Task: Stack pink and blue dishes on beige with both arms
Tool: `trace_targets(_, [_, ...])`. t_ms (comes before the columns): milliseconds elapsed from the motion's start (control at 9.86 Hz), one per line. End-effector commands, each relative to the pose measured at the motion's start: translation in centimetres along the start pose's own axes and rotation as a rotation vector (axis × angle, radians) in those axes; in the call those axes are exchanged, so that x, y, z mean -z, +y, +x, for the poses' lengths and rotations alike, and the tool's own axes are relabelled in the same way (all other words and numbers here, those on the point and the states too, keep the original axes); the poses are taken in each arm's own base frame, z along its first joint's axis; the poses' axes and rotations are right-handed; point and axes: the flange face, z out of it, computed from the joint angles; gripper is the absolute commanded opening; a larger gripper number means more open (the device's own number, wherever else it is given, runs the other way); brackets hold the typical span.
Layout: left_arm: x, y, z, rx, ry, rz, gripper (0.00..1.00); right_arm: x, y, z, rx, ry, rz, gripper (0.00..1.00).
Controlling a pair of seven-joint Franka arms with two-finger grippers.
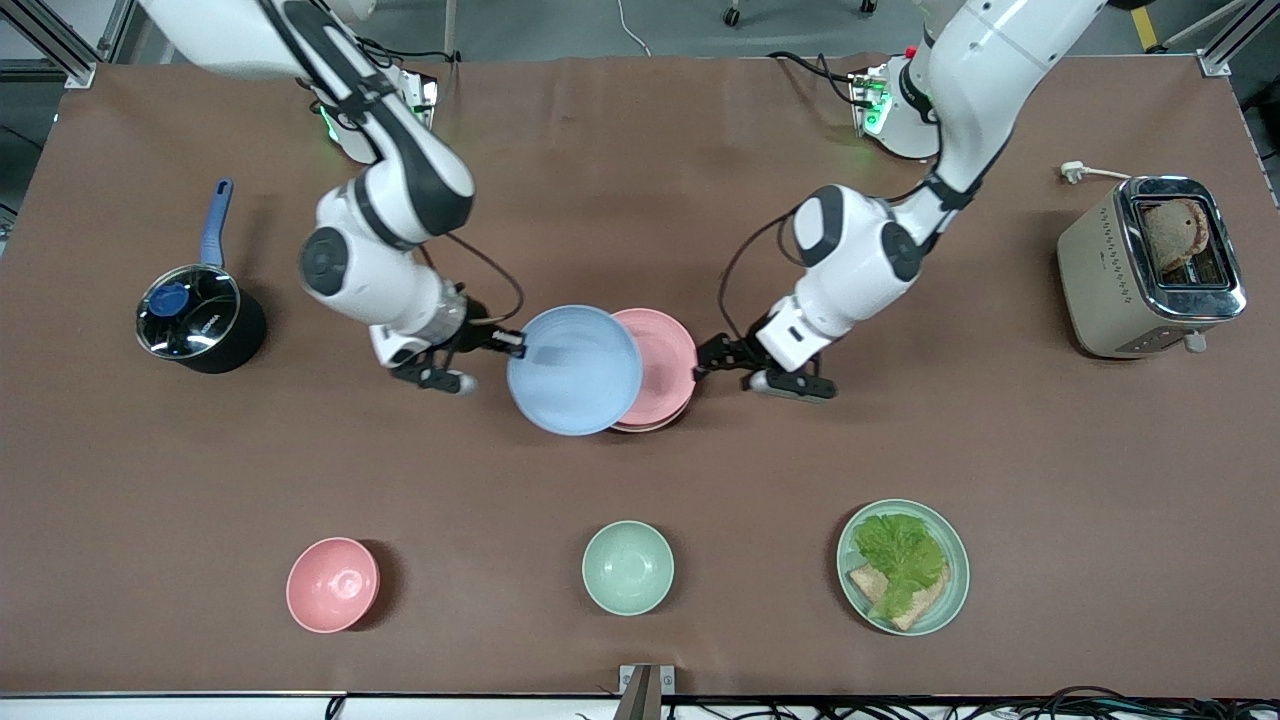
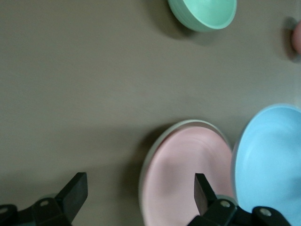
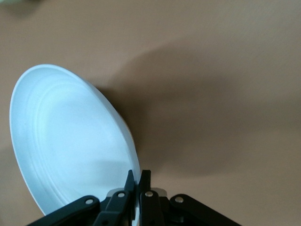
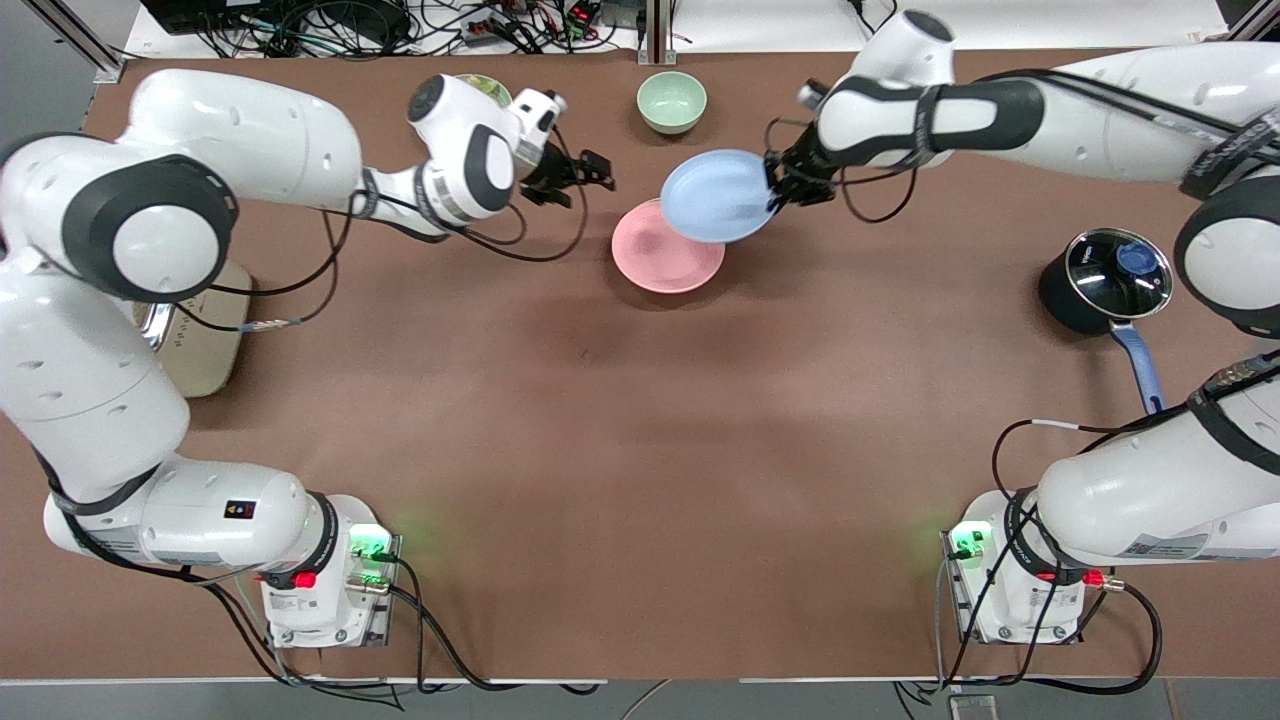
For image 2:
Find pink plate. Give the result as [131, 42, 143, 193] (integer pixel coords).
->
[142, 127, 236, 226]

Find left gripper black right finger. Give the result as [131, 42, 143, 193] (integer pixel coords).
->
[194, 173, 219, 217]

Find pink bowl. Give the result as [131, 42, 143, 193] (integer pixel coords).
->
[292, 20, 301, 53]

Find light blue plate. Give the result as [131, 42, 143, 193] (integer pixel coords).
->
[231, 103, 301, 226]

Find green bowl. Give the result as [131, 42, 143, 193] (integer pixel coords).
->
[167, 0, 238, 33]

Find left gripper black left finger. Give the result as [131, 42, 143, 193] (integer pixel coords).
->
[55, 172, 89, 223]

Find beige plate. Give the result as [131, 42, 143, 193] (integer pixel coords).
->
[138, 119, 230, 219]

